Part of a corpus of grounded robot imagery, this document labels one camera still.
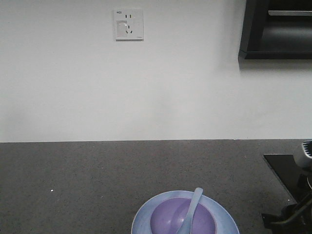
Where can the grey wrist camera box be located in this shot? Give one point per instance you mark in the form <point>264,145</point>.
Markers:
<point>304,158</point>

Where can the purple plastic bowl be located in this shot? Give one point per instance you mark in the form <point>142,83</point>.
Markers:
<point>168,216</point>

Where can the white wall power socket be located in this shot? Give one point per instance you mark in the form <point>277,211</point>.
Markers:
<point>128,24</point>

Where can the light blue plastic plate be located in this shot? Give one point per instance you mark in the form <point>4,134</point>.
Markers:
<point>225,224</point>

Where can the light blue plastic spoon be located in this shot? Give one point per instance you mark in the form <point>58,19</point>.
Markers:
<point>186,226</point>

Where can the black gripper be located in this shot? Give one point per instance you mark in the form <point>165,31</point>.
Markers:
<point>294,219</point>

